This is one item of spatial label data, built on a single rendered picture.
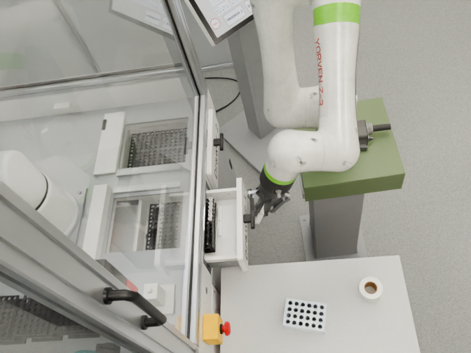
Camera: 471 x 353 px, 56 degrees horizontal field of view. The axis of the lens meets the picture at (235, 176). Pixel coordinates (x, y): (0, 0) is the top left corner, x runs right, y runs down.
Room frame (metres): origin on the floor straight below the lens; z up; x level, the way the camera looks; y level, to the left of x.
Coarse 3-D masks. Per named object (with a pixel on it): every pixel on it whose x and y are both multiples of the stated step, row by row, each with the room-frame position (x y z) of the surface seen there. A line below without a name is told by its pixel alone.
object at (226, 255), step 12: (216, 192) 0.80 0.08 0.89; (228, 192) 0.79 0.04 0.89; (228, 204) 0.78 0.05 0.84; (216, 216) 0.74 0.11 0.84; (228, 216) 0.73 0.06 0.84; (216, 228) 0.70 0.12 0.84; (228, 228) 0.69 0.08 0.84; (216, 240) 0.66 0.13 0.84; (228, 240) 0.64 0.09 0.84; (216, 252) 0.62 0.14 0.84; (228, 252) 0.60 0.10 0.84; (216, 264) 0.57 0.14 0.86; (228, 264) 0.56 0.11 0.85
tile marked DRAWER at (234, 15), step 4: (240, 4) 1.54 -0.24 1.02; (236, 8) 1.52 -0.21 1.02; (240, 8) 1.53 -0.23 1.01; (228, 12) 1.51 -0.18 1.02; (232, 12) 1.51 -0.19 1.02; (236, 12) 1.52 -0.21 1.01; (240, 12) 1.52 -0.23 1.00; (244, 12) 1.52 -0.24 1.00; (224, 16) 1.50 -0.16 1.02; (228, 16) 1.50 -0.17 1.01; (232, 16) 1.50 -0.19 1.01; (236, 16) 1.50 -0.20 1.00; (240, 16) 1.50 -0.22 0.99; (244, 16) 1.51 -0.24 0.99; (228, 20) 1.49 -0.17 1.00; (232, 20) 1.49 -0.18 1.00; (236, 20) 1.49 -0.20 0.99; (228, 24) 1.48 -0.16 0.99; (232, 24) 1.48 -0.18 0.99
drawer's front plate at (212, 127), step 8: (208, 112) 1.12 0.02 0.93; (208, 120) 1.08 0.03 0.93; (216, 120) 1.12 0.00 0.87; (208, 128) 1.05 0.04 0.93; (216, 128) 1.09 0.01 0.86; (208, 136) 1.01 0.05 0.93; (208, 144) 0.98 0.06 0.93; (208, 152) 0.95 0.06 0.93; (208, 160) 0.91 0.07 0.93; (208, 168) 0.88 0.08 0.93; (216, 168) 0.92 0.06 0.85; (208, 176) 0.86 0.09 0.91; (216, 184) 0.86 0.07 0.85
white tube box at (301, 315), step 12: (288, 300) 0.41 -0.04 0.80; (300, 300) 0.40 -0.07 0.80; (288, 312) 0.37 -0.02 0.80; (300, 312) 0.36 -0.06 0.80; (312, 312) 0.35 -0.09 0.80; (324, 312) 0.34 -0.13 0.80; (288, 324) 0.34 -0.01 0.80; (300, 324) 0.34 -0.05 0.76; (312, 324) 0.32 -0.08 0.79; (324, 324) 0.31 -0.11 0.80
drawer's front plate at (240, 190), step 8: (240, 184) 0.78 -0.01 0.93; (240, 192) 0.75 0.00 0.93; (240, 200) 0.72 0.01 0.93; (240, 208) 0.69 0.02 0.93; (240, 216) 0.67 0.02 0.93; (240, 224) 0.64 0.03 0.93; (240, 232) 0.61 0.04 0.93; (240, 240) 0.59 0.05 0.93; (240, 248) 0.56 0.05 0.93; (240, 256) 0.54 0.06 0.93; (240, 264) 0.53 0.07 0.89
